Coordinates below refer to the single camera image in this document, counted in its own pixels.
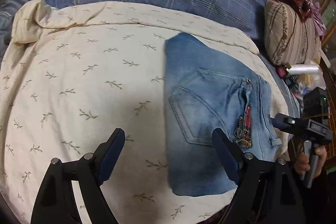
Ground blue denim jeans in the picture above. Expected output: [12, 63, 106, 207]
[164, 33, 281, 197]

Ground person's right hand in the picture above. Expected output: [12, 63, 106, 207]
[294, 144, 327, 178]

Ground white plastic roll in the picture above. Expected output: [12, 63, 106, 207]
[286, 63, 320, 76]

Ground striped beige cushion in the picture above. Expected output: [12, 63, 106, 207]
[264, 0, 321, 66]

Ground cream leaf-print blanket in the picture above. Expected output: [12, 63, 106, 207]
[1, 0, 288, 223]

